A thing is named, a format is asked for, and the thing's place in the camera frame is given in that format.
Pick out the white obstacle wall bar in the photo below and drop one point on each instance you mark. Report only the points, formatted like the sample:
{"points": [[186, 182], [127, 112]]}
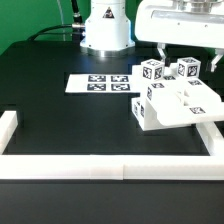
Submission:
{"points": [[118, 167]]}

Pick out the white chair seat piece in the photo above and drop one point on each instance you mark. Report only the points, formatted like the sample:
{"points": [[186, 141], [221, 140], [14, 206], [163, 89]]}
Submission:
{"points": [[147, 118]]}

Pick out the white chair back frame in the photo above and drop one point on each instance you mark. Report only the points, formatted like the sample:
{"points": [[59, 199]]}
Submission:
{"points": [[179, 101]]}

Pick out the white right side wall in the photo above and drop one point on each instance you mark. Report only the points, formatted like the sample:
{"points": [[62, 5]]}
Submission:
{"points": [[212, 138]]}

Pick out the robot base column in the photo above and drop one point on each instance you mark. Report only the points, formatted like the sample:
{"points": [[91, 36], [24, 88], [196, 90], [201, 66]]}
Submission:
{"points": [[107, 30]]}

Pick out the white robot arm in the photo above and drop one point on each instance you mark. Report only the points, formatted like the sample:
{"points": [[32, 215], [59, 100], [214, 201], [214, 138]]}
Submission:
{"points": [[197, 23]]}

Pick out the white wall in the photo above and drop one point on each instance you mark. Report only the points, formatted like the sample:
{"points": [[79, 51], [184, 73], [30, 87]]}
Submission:
{"points": [[212, 138], [8, 124]]}

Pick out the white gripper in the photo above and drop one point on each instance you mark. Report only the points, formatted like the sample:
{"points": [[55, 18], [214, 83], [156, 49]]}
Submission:
{"points": [[182, 22]]}

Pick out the white marker sheet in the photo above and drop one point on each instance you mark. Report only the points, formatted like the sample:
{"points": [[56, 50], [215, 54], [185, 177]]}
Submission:
{"points": [[101, 83]]}

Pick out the white left side wall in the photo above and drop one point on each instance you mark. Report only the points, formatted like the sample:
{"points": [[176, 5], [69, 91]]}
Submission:
{"points": [[8, 124]]}

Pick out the white marker cube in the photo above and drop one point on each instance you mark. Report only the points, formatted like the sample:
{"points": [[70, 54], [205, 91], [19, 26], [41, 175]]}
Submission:
{"points": [[188, 67], [153, 69]]}

